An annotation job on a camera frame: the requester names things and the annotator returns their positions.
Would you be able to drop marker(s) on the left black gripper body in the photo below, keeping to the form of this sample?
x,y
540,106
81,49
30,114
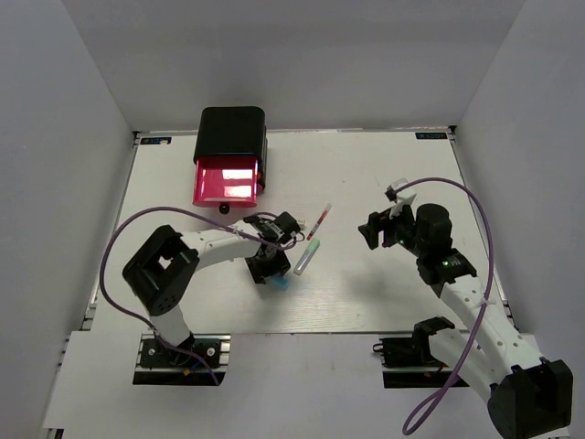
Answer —
x,y
261,266

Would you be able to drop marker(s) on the right blue corner label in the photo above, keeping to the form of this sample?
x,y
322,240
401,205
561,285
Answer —
x,y
431,136

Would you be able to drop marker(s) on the pink top drawer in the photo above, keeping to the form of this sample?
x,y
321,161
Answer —
x,y
226,182

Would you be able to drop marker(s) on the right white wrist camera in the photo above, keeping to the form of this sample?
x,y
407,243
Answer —
x,y
399,197

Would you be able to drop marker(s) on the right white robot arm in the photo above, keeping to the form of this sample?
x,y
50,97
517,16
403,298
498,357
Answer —
x,y
526,394

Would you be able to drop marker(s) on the blue highlighter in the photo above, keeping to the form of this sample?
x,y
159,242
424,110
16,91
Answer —
x,y
281,282

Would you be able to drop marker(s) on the pink bottom drawer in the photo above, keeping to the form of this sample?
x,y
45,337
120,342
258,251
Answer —
x,y
260,186

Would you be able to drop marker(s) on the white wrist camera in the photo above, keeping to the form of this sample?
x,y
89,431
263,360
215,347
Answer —
x,y
288,227
399,197

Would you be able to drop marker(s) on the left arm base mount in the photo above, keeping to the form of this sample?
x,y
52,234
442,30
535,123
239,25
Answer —
x,y
157,365

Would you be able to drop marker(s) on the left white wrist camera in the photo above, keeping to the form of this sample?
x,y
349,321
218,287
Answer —
x,y
288,227

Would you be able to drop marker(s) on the blue corner label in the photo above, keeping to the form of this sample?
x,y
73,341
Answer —
x,y
431,136
158,140

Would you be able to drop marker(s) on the green highlighter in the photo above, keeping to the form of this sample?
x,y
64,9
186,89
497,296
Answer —
x,y
307,256

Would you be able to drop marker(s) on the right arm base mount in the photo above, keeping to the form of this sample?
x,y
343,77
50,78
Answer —
x,y
407,362

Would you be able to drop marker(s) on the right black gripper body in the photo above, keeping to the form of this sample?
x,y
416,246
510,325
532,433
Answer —
x,y
399,230

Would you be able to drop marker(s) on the black drawer cabinet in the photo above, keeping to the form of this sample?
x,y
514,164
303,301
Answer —
x,y
235,130

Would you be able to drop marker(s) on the red pen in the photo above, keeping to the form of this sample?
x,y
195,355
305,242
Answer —
x,y
320,220

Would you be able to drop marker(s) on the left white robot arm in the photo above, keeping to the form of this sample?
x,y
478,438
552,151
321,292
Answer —
x,y
162,269

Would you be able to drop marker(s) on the left blue corner label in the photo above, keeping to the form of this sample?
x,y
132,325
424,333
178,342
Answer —
x,y
158,140

